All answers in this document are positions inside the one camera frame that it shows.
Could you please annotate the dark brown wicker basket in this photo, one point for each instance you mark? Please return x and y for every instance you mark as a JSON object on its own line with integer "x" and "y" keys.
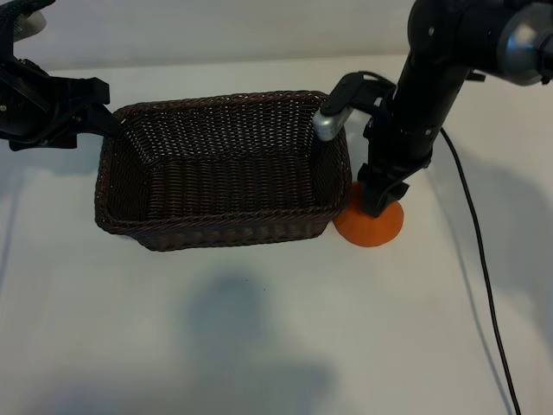
{"x": 216, "y": 229}

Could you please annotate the orange with knobbed top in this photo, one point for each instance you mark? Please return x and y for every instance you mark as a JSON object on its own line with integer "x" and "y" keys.
{"x": 382, "y": 231}

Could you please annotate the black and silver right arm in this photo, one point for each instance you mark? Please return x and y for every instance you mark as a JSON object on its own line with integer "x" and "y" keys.
{"x": 440, "y": 43}

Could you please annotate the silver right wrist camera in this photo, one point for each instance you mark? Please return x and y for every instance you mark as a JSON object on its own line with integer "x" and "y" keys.
{"x": 330, "y": 125}

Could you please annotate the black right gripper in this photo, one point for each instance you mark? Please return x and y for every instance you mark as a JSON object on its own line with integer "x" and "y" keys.
{"x": 399, "y": 142}

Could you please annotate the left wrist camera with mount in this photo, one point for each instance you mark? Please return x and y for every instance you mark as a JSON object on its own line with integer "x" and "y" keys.
{"x": 19, "y": 17}

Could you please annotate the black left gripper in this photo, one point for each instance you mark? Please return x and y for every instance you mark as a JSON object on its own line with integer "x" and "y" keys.
{"x": 39, "y": 108}

